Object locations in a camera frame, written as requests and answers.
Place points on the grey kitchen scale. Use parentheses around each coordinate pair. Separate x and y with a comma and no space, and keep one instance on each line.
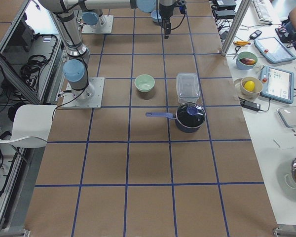
(288,116)

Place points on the yellow lemon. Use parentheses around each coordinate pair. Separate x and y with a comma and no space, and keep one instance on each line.
(249,85)

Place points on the black remote device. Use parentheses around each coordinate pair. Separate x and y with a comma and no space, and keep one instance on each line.
(255,34)

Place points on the aluminium frame post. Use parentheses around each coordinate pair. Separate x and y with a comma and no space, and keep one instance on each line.
(240,13)

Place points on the orange handled tool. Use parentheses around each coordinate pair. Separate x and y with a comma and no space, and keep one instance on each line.
(241,43)

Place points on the green bowl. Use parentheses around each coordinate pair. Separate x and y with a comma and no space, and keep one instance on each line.
(144,83)

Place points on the far teach pendant tablet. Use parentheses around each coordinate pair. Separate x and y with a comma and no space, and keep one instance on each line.
(273,50)

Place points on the beige bowl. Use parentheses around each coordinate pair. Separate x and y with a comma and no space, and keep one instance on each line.
(257,90)

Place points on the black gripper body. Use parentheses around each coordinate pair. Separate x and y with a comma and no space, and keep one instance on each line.
(165,12)

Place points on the white keyboard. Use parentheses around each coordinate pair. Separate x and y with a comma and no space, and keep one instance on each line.
(261,11)

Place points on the scissors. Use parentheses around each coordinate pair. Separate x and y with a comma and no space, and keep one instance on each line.
(237,48)

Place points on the near teach pendant tablet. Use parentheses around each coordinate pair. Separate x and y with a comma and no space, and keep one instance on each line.
(277,84)

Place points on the blue bowl with fruit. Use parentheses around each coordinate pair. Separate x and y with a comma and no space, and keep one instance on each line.
(246,60)

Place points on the black power adapter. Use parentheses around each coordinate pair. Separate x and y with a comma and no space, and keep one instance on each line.
(250,105)

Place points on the teach pendant tablet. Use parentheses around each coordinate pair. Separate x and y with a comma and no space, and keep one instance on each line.
(277,84)
(273,50)

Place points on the blue saucepan with lid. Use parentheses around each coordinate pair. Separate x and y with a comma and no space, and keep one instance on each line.
(188,117)

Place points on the clear plastic container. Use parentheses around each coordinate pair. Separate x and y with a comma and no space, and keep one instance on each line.
(187,87)

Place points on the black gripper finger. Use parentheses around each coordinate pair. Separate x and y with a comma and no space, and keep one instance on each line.
(165,28)
(168,26)

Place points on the white chair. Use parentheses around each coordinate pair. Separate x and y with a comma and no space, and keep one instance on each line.
(31,126)

